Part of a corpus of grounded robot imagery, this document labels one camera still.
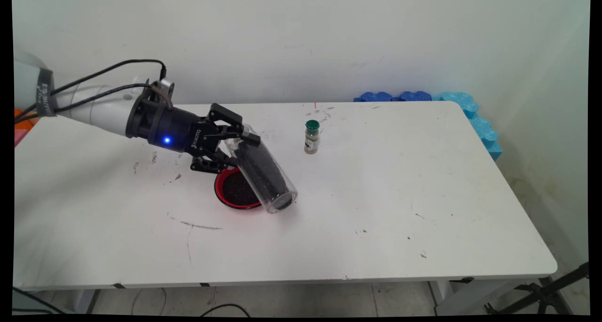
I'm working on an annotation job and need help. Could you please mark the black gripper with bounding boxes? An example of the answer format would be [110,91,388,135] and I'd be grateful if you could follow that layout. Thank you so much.
[148,103,261,174]

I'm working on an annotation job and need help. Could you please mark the clear jar with black seeds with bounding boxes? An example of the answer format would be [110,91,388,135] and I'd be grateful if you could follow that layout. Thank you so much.
[225,125,298,214]

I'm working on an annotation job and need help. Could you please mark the red bowl with black seeds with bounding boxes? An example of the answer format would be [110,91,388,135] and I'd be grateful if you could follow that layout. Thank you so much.
[214,167,264,210]

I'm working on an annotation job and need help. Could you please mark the green-capped spice bottle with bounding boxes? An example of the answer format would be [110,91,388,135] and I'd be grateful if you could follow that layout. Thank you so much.
[304,120,320,154]

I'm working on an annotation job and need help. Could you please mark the light blue foam mat piece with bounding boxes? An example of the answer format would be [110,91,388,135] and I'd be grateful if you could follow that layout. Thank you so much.
[433,92,503,161]

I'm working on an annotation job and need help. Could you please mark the white table leg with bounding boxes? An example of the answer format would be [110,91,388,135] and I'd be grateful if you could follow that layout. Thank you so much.
[429,279,523,316]

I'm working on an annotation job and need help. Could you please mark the black tripod stand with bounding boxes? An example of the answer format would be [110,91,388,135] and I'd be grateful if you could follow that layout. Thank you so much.
[484,262,589,315]

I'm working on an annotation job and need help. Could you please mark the black wrist mount bracket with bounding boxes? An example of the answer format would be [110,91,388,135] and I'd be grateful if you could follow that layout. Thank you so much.
[126,93,164,142]

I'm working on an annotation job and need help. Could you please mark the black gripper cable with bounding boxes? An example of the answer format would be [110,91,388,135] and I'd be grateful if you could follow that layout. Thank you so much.
[14,83,153,124]

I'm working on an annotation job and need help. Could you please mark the black camera cable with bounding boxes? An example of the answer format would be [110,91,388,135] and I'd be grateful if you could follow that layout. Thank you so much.
[14,59,168,118]

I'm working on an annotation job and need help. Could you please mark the black floor cable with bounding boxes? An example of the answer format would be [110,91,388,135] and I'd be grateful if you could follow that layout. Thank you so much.
[200,304,251,317]

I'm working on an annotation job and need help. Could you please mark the black velcro strap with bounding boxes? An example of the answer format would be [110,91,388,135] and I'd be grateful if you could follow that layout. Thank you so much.
[36,68,58,118]

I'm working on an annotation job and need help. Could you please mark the black loose hanging cable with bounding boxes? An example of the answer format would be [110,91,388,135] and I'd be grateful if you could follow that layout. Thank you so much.
[13,287,65,315]

